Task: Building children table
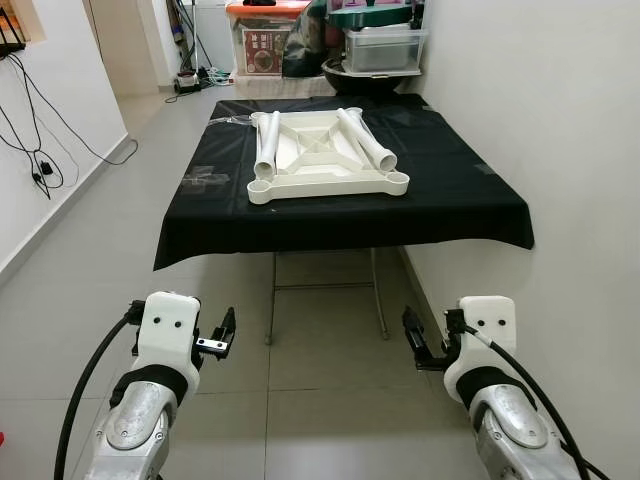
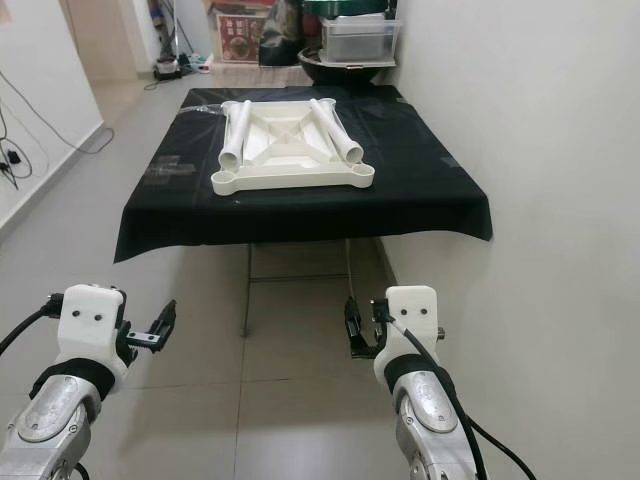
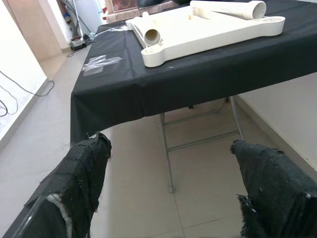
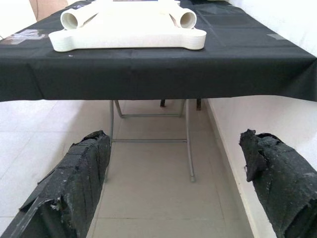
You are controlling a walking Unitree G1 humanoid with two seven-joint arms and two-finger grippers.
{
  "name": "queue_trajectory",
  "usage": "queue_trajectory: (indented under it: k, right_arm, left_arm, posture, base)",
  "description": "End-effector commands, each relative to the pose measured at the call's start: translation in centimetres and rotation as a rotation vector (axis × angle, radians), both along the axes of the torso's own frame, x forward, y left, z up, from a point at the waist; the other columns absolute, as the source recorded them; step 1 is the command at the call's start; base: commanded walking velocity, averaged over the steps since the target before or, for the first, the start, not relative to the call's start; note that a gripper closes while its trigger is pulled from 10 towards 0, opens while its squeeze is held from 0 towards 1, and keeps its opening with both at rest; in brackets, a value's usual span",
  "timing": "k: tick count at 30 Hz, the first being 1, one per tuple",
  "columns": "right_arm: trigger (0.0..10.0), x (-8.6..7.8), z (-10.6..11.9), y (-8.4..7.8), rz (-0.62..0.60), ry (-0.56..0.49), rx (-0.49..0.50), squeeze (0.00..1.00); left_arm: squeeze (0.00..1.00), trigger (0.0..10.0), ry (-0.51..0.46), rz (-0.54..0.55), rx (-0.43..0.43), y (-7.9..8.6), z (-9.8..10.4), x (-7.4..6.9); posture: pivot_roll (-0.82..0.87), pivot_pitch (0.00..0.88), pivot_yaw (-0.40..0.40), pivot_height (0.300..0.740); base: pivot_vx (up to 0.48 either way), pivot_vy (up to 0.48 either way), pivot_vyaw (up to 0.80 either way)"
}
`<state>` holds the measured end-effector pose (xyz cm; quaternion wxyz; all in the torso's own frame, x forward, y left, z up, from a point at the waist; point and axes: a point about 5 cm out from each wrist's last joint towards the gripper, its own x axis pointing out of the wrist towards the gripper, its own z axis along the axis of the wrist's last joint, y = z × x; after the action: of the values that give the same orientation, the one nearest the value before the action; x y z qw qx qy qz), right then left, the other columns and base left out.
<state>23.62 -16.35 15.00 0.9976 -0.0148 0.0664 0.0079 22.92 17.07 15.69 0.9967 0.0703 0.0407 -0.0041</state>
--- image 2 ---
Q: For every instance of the black power adapter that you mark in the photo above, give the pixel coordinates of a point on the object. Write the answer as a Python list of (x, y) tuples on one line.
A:
[(13, 157)]

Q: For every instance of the green round pot lid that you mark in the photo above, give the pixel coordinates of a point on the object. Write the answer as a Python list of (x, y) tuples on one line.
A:
[(335, 8)]

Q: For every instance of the small floor appliance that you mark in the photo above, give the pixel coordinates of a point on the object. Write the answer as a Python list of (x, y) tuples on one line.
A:
[(168, 70)]

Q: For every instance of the white plastic children table top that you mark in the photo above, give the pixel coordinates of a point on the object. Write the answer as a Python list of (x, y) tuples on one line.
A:
[(285, 150)]

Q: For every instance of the red printed carton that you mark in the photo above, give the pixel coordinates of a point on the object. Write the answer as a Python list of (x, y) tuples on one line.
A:
[(240, 40)]

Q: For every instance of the black plastic bag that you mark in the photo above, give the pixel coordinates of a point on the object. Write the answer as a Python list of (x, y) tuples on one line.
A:
[(280, 45)]

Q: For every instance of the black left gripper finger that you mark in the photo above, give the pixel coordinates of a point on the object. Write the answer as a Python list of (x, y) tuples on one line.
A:
[(166, 320)]

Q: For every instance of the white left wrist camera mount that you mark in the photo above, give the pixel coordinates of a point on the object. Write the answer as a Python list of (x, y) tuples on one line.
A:
[(90, 320)]

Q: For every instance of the clear bin with orange lid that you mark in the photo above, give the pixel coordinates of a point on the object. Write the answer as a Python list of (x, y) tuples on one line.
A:
[(245, 6)]

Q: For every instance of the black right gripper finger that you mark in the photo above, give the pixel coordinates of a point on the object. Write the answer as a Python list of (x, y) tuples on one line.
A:
[(353, 320)]

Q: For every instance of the clear plastic storage container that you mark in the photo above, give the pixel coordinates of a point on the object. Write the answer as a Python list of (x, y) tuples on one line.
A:
[(360, 40)]

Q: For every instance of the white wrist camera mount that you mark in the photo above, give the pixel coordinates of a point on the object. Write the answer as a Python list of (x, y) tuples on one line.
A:
[(410, 320), (90, 320)]

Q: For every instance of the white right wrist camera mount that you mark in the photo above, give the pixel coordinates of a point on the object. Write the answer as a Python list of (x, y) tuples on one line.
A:
[(410, 320)]

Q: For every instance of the black round wok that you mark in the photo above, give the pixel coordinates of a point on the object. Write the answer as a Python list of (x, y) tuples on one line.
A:
[(325, 72)]

